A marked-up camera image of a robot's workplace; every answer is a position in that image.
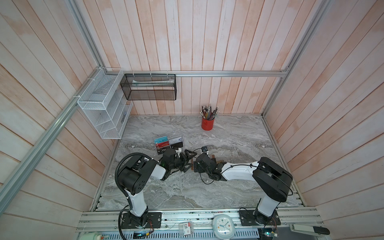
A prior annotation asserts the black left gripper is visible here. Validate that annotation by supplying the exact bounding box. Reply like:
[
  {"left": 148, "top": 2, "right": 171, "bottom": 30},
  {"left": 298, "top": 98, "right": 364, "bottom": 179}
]
[{"left": 169, "top": 149, "right": 197, "bottom": 173}]

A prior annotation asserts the aluminium mounting rail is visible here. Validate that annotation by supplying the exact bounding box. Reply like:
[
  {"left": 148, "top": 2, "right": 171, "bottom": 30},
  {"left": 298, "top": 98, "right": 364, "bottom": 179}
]
[{"left": 75, "top": 207, "right": 325, "bottom": 240}]

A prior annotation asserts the red metal pencil bucket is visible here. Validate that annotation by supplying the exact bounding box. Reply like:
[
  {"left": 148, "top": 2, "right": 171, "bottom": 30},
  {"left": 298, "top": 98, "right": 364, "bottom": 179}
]
[{"left": 201, "top": 118, "right": 215, "bottom": 131}]

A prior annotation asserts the bundle of coloured pencils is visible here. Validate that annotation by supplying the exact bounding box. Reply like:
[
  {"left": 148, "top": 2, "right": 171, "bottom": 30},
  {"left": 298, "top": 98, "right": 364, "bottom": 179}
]
[{"left": 200, "top": 105, "right": 219, "bottom": 121}]

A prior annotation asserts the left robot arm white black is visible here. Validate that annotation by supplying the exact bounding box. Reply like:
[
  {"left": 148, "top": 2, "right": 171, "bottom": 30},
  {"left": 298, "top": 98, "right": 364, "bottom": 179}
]
[{"left": 115, "top": 148, "right": 197, "bottom": 218}]

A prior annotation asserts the green circuit board left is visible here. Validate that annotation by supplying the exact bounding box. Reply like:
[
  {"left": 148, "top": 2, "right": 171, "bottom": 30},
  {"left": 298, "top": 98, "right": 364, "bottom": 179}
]
[{"left": 133, "top": 232, "right": 150, "bottom": 239}]

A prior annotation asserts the green circuit board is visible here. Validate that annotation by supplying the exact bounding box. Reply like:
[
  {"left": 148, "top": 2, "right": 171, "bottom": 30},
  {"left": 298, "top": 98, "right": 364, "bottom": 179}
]
[
  {"left": 133, "top": 232, "right": 150, "bottom": 239},
  {"left": 258, "top": 228, "right": 278, "bottom": 240}
]

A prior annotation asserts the black mesh wall basket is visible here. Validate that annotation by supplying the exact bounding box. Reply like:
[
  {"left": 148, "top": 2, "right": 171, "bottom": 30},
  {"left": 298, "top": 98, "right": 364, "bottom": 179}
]
[{"left": 120, "top": 74, "right": 177, "bottom": 101}]

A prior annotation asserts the white analog clock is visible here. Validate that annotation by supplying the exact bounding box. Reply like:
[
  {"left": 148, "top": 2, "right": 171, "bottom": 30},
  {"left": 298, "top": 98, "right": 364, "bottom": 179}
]
[{"left": 213, "top": 214, "right": 236, "bottom": 240}]

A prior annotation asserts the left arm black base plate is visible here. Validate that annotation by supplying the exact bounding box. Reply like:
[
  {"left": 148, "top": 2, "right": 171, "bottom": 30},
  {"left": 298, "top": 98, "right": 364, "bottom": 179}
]
[{"left": 121, "top": 212, "right": 162, "bottom": 229}]

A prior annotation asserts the green circuit board right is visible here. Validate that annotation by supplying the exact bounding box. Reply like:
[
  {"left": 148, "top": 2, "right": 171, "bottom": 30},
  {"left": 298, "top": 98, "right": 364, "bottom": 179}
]
[{"left": 258, "top": 228, "right": 278, "bottom": 240}]

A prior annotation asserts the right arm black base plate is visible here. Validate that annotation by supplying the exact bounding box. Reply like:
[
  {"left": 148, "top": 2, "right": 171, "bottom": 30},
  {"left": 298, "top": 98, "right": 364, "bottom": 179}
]
[{"left": 239, "top": 208, "right": 281, "bottom": 226}]

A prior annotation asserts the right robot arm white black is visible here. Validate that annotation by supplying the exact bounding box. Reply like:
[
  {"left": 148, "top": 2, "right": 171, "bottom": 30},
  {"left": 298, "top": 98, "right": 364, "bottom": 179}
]
[{"left": 194, "top": 153, "right": 293, "bottom": 219}]

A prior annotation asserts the small red white box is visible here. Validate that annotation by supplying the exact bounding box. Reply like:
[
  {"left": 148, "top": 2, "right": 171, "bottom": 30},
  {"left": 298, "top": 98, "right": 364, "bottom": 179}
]
[{"left": 179, "top": 221, "right": 194, "bottom": 237}]

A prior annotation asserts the white wire mesh shelf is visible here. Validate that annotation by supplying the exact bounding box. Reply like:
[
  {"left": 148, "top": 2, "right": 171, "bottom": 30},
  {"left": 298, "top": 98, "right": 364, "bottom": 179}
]
[{"left": 78, "top": 68, "right": 133, "bottom": 140}]

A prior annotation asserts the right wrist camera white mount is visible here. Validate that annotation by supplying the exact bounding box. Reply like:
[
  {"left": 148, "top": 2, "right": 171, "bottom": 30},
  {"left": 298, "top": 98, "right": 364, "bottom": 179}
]
[{"left": 201, "top": 146, "right": 209, "bottom": 155}]

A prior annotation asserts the red VIP card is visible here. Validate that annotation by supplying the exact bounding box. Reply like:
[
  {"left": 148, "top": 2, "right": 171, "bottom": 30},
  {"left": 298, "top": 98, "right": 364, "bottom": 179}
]
[{"left": 156, "top": 141, "right": 170, "bottom": 150}]

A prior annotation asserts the black VIP card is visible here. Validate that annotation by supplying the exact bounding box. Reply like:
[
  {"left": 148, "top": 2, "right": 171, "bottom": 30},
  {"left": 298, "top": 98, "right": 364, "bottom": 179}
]
[{"left": 157, "top": 146, "right": 170, "bottom": 155}]

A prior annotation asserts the clear acrylic card display stand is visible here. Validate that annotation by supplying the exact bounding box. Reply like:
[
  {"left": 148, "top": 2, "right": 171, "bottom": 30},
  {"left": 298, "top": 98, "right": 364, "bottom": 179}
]
[{"left": 154, "top": 130, "right": 184, "bottom": 152}]

